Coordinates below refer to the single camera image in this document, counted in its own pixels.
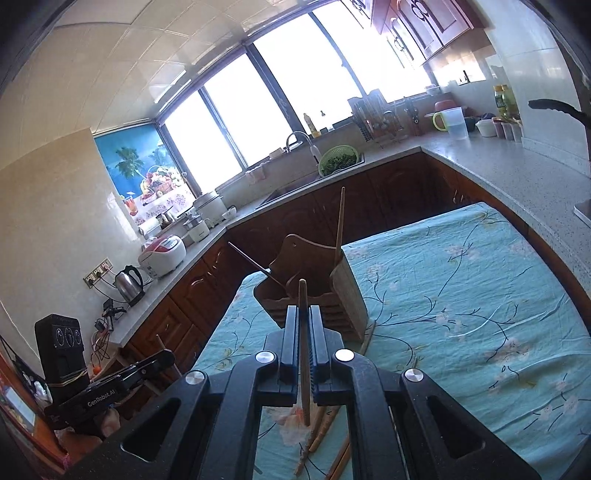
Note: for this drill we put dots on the knife block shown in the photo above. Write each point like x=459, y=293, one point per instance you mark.
x=412, y=115

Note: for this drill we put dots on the wooden utensil holder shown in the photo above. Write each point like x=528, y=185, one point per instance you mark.
x=318, y=295

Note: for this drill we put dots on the palm tree wall poster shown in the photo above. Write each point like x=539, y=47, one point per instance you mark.
x=134, y=161

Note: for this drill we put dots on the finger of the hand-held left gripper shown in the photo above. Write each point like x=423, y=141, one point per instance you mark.
x=154, y=362

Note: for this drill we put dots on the chrome faucet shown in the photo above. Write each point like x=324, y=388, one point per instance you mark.
x=300, y=138

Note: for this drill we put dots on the wooden base cabinets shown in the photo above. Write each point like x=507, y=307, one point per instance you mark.
x=392, y=184

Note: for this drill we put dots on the yellow dish soap bottle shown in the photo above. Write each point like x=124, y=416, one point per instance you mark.
x=313, y=127

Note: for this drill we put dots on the white bowl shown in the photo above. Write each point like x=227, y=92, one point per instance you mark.
x=485, y=128

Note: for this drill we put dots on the gas stove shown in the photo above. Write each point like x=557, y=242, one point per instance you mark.
x=584, y=210

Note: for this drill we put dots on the large window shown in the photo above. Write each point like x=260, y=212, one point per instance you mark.
x=277, y=101

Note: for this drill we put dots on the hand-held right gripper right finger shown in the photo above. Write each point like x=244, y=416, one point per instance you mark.
x=317, y=353

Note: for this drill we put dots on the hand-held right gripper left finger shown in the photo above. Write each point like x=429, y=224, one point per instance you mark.
x=290, y=353

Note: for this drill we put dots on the stainless steel kettle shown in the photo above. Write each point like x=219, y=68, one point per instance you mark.
x=129, y=284

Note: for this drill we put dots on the red basin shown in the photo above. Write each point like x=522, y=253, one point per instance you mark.
x=444, y=105

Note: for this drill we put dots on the steel sink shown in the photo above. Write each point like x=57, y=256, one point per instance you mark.
x=295, y=184

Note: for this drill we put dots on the row of spice jars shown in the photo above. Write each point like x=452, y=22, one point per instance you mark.
x=508, y=130

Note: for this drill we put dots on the white and red rice cooker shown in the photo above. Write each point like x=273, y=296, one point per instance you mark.
x=161, y=256

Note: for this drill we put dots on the white electric pot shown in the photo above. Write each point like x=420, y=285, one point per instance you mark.
x=210, y=205

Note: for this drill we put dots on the dish rack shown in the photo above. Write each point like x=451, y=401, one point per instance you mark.
x=374, y=117

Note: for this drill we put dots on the wooden upper cabinets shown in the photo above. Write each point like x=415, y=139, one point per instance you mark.
x=425, y=27

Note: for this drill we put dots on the small white steamer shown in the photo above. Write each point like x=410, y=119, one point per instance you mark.
x=195, y=228

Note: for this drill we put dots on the wall socket strip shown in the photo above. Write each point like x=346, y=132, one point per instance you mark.
x=98, y=272

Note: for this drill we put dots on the white cloth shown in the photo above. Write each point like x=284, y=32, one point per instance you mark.
x=256, y=173

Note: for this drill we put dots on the green colander with greens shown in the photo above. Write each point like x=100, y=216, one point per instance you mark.
x=339, y=159

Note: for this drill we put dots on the dark wooden chopstick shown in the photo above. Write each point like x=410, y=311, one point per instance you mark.
x=254, y=265

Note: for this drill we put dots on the teal floral tablecloth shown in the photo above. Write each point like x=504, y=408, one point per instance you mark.
x=461, y=300

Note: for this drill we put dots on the yellow oil bottle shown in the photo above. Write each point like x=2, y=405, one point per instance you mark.
x=504, y=101

